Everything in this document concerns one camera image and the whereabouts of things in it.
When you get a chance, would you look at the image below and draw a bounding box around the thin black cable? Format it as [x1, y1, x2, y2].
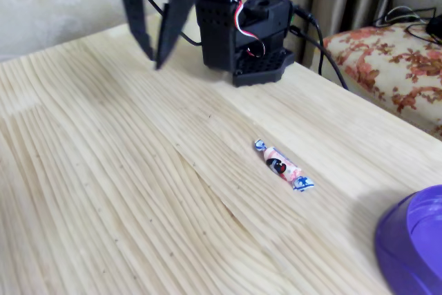
[374, 5, 442, 46]

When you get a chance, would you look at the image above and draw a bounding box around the purple plastic bowl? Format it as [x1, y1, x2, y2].
[375, 184, 442, 295]

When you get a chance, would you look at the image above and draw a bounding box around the black rounded device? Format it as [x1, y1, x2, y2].
[425, 14, 442, 37]

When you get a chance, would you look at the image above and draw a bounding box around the black power cable with plug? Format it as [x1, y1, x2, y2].
[292, 4, 326, 77]

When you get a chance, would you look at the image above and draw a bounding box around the candy with twisted ends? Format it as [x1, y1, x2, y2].
[254, 138, 316, 193]

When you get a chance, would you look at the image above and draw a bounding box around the black USB cable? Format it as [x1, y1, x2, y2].
[289, 25, 350, 91]

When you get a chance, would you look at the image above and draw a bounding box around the floral upholstered seat cushion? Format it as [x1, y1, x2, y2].
[323, 23, 442, 137]

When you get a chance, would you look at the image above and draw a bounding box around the red white servo wire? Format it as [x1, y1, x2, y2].
[229, 0, 267, 59]

